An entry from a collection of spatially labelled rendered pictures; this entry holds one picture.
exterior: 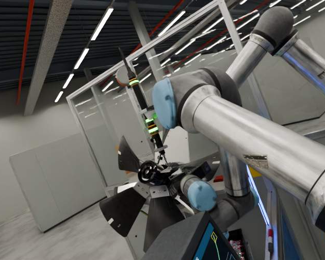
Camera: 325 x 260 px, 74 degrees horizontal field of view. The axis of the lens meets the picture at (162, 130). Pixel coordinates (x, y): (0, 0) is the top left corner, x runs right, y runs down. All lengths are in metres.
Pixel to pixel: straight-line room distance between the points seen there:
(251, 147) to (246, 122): 0.05
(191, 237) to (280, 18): 0.72
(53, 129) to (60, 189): 7.39
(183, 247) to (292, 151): 0.20
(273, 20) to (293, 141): 0.55
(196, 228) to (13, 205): 12.70
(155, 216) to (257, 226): 1.09
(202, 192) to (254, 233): 1.38
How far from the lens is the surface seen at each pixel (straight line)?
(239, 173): 0.68
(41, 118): 13.44
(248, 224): 1.94
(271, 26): 0.84
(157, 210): 1.03
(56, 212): 6.40
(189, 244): 0.32
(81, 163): 6.50
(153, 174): 1.04
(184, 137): 1.38
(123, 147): 1.31
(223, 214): 0.70
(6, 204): 12.94
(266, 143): 0.36
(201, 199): 0.63
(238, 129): 0.38
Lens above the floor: 1.42
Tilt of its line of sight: 2 degrees down
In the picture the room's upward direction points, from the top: 22 degrees counter-clockwise
